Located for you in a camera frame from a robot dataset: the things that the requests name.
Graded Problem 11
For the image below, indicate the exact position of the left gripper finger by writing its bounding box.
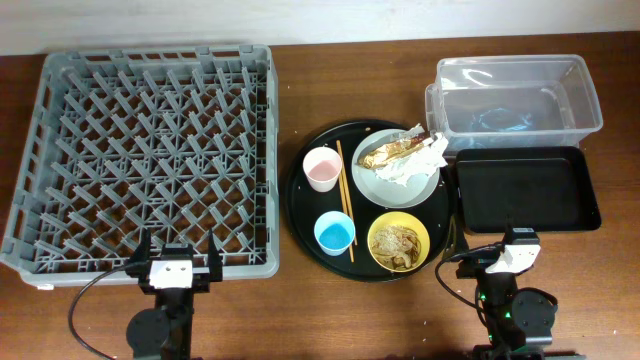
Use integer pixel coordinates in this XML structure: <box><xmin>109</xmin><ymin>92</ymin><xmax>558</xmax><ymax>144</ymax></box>
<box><xmin>130</xmin><ymin>228</ymin><xmax>151</xmax><ymax>263</ymax></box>
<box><xmin>207</xmin><ymin>229</ymin><xmax>223</xmax><ymax>282</ymax></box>

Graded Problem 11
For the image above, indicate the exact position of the yellow bowl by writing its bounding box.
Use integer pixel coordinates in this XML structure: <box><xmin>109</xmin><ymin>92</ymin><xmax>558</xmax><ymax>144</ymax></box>
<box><xmin>367</xmin><ymin>211</ymin><xmax>431</xmax><ymax>273</ymax></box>

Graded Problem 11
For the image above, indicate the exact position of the food scraps and rice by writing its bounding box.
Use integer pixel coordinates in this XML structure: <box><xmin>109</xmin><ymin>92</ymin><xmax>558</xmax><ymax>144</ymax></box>
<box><xmin>370</xmin><ymin>225</ymin><xmax>422</xmax><ymax>271</ymax></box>

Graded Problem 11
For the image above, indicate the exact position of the white napkin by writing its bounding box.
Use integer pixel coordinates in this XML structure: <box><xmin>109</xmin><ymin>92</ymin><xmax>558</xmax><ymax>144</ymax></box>
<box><xmin>374</xmin><ymin>125</ymin><xmax>448</xmax><ymax>186</ymax></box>

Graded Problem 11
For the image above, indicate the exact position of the blue plastic cup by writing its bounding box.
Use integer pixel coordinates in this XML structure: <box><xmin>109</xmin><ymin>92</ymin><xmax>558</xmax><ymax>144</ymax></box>
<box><xmin>313</xmin><ymin>211</ymin><xmax>355</xmax><ymax>256</ymax></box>

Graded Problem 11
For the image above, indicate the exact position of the grey round plate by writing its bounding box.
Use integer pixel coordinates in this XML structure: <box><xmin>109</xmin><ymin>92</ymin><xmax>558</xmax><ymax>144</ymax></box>
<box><xmin>351</xmin><ymin>129</ymin><xmax>440</xmax><ymax>209</ymax></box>

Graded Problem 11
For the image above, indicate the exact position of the gold foil wrapper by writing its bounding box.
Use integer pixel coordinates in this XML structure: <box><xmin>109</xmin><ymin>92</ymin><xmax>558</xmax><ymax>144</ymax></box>
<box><xmin>357</xmin><ymin>133</ymin><xmax>433</xmax><ymax>169</ymax></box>

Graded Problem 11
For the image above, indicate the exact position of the pink plastic cup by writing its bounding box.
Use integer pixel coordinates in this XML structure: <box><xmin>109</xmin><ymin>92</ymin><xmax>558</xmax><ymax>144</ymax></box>
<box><xmin>303</xmin><ymin>147</ymin><xmax>342</xmax><ymax>193</ymax></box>

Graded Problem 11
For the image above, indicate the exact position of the wooden chopstick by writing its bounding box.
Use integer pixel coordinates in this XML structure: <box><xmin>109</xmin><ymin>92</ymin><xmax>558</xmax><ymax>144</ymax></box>
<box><xmin>338</xmin><ymin>169</ymin><xmax>354</xmax><ymax>263</ymax></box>
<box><xmin>336</xmin><ymin>140</ymin><xmax>355</xmax><ymax>223</ymax></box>

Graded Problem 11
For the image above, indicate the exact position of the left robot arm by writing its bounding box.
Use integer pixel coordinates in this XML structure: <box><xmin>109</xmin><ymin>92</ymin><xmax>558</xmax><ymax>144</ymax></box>
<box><xmin>126</xmin><ymin>230</ymin><xmax>223</xmax><ymax>359</ymax></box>

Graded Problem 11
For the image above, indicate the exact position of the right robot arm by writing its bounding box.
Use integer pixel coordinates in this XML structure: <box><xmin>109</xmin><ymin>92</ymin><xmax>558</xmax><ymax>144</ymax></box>
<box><xmin>453</xmin><ymin>225</ymin><xmax>586</xmax><ymax>360</ymax></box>

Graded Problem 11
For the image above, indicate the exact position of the grey dishwasher rack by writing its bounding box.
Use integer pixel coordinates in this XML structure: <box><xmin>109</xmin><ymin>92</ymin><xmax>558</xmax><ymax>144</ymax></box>
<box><xmin>1</xmin><ymin>45</ymin><xmax>279</xmax><ymax>289</ymax></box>

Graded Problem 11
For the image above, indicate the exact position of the black rectangular tray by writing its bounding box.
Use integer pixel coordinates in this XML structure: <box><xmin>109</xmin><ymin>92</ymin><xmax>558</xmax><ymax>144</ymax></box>
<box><xmin>455</xmin><ymin>146</ymin><xmax>602</xmax><ymax>234</ymax></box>

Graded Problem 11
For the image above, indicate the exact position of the round black tray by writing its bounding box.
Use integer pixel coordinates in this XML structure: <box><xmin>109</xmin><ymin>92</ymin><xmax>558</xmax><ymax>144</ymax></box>
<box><xmin>280</xmin><ymin>119</ymin><xmax>458</xmax><ymax>282</ymax></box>

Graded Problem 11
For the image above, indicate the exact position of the clear plastic bin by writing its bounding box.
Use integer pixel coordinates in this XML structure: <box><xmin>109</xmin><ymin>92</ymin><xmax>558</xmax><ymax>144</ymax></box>
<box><xmin>425</xmin><ymin>54</ymin><xmax>603</xmax><ymax>156</ymax></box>

